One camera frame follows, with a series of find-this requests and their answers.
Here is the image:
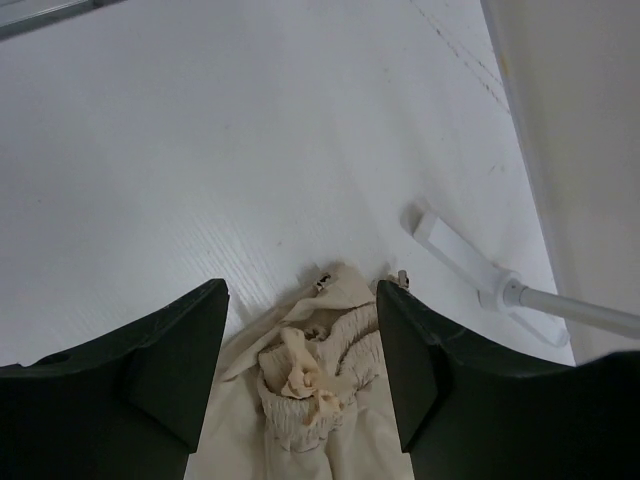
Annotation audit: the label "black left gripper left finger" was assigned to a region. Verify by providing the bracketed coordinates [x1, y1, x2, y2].
[1, 279, 229, 479]

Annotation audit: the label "white clothes rack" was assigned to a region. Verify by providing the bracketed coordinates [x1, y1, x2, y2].
[401, 203, 639, 348]

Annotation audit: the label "beige trousers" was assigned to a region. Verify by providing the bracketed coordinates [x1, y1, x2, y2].
[186, 264, 413, 479]

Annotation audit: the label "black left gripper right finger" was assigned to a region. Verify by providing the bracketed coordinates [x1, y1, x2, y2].
[376, 281, 639, 479]

